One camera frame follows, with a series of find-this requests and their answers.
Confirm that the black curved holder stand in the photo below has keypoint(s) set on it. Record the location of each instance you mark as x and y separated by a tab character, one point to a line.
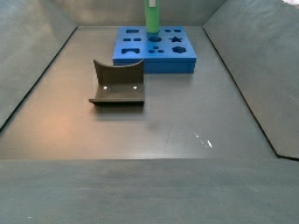
121	84

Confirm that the blue shape-sorter block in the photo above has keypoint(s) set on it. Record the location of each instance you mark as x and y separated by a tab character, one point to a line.
166	50

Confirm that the green oval peg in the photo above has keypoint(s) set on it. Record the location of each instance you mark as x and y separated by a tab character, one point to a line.
152	15

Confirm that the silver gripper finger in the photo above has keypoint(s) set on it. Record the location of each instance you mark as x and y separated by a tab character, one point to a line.
153	3

